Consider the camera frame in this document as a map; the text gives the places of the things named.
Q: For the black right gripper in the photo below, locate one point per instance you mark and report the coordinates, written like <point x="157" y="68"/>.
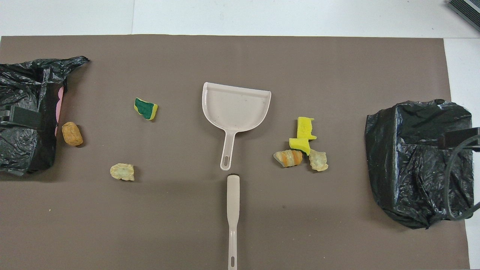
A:
<point x="457" y="140"/>

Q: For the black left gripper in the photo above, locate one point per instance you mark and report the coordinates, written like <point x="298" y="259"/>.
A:
<point x="26" y="118"/>

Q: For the brown bread roll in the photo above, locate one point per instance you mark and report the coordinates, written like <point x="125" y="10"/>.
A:
<point x="72" y="134"/>

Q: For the green yellow sponge piece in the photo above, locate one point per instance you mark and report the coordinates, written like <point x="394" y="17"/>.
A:
<point x="146" y="108"/>

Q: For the notched yellow sponge piece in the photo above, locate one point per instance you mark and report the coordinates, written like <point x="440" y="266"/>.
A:
<point x="304" y="127"/>

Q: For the small yellow sponge wedge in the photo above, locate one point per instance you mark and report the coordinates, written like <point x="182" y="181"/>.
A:
<point x="300" y="144"/>

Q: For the orange striped croissant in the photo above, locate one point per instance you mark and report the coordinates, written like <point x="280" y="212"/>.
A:
<point x="288" y="158"/>

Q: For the beige plastic dustpan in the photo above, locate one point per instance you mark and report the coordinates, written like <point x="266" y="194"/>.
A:
<point x="234" y="108"/>

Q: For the beige brush black bristles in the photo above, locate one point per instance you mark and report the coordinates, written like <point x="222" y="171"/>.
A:
<point x="233" y="198"/>

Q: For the black plastic trash bag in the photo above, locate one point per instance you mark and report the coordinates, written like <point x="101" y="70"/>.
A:
<point x="405" y="168"/>
<point x="18" y="86"/>

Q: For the pink plastic bin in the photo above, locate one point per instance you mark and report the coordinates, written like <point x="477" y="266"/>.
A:
<point x="60" y="108"/>

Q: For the grey ribbed device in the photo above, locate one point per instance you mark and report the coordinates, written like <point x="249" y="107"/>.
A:
<point x="467" y="9"/>

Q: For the brown table mat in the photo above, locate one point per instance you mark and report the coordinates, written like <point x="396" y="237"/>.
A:
<point x="240" y="56"/>

